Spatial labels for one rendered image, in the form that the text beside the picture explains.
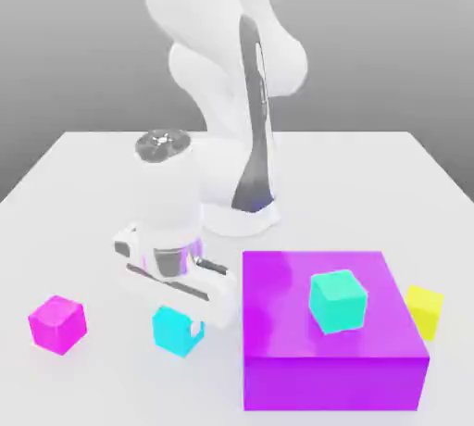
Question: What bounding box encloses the small yellow cube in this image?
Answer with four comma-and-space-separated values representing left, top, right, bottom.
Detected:
404, 284, 445, 343

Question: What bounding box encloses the large purple box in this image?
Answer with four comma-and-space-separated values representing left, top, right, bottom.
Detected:
242, 250, 431, 413

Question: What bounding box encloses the small magenta cube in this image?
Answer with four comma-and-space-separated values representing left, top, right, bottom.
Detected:
27, 294, 89, 357

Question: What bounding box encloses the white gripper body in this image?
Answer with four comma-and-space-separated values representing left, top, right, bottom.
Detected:
119, 261, 238, 330

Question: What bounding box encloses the small cyan cube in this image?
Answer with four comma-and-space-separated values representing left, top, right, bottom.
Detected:
151, 305, 206, 359

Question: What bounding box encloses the small turquoise cube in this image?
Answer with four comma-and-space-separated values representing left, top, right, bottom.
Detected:
307, 269, 368, 335

